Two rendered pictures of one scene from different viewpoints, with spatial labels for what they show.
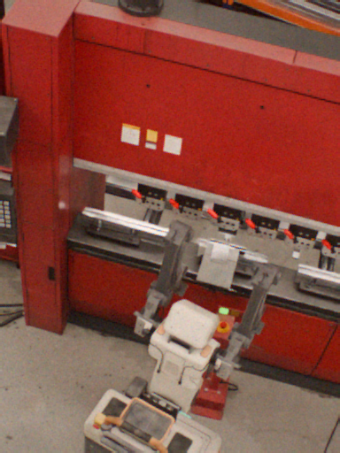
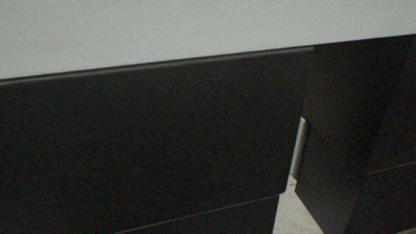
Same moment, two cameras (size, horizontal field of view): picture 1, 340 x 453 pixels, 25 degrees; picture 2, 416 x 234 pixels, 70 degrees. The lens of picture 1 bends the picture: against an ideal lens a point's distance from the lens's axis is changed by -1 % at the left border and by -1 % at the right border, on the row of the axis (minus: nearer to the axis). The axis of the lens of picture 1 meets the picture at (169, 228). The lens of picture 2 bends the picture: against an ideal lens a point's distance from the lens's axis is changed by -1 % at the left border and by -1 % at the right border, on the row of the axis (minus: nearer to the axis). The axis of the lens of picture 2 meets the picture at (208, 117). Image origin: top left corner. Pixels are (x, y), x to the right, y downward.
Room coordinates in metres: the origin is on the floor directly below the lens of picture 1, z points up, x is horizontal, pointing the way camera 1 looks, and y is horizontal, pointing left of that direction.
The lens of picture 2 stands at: (2.78, -0.30, 1.38)
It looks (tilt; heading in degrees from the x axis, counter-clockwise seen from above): 33 degrees down; 156
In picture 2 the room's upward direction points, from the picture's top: straight up
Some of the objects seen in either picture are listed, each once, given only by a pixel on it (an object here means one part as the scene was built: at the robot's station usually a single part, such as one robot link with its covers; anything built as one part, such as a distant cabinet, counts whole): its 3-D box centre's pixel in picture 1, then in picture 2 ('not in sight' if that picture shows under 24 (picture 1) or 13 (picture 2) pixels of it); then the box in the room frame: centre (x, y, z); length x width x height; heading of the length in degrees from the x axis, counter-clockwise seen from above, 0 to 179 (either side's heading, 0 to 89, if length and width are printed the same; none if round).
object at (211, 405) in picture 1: (211, 395); not in sight; (2.23, -0.40, 0.06); 0.25 x 0.20 x 0.12; 174
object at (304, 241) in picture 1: (302, 232); not in sight; (2.58, -0.67, 1.26); 0.15 x 0.09 x 0.17; 82
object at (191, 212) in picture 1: (189, 202); (406, 116); (2.67, -0.08, 1.26); 0.15 x 0.09 x 0.17; 82
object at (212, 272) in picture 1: (218, 265); not in sight; (2.49, -0.28, 1.00); 0.26 x 0.18 x 0.01; 172
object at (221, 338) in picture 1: (230, 330); not in sight; (2.26, -0.41, 0.75); 0.20 x 0.16 x 0.18; 84
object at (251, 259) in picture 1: (231, 255); not in sight; (2.63, -0.36, 0.92); 0.39 x 0.06 x 0.10; 82
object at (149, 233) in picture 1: (126, 226); not in sight; (2.71, 0.24, 0.92); 0.50 x 0.06 x 0.10; 82
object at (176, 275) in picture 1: (176, 256); not in sight; (2.19, -0.05, 1.40); 0.11 x 0.06 x 0.43; 68
